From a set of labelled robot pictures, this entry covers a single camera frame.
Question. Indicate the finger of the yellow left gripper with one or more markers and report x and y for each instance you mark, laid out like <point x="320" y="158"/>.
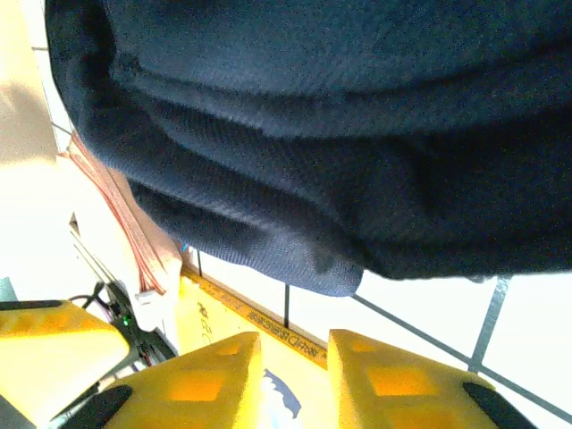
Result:
<point x="53" y="348"/>

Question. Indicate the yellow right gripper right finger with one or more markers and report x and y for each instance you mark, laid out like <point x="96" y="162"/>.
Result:
<point x="402" y="393"/>

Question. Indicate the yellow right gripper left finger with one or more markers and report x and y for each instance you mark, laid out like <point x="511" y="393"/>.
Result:
<point x="192" y="393"/>

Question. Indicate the yellow padded envelope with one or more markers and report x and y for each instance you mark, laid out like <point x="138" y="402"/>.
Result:
<point x="214" y="322"/>

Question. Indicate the pink striped pouch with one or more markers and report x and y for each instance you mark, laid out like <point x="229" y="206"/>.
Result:
<point x="152" y="250"/>

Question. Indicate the navy blue backpack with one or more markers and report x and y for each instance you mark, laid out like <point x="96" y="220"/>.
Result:
<point x="313" y="134"/>

